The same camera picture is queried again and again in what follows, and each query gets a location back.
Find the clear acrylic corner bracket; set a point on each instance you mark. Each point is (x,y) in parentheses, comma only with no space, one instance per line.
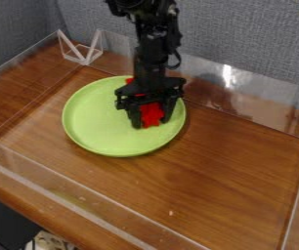
(79,53)

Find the green round plate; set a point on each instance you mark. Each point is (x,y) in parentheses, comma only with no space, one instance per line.
(100,128)

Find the clear acrylic enclosure wall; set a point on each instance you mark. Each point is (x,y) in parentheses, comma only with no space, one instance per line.
(219,190)

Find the black box under table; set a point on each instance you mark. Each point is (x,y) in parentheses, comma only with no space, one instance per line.
(18,229)

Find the white power strip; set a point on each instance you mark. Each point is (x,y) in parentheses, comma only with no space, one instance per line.
(48,241)

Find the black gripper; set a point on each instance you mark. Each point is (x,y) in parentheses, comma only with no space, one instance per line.
(168,87)

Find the red plastic block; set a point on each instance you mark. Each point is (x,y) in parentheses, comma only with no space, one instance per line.
(148,102)

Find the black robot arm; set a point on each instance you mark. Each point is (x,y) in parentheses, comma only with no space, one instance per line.
(156,20)

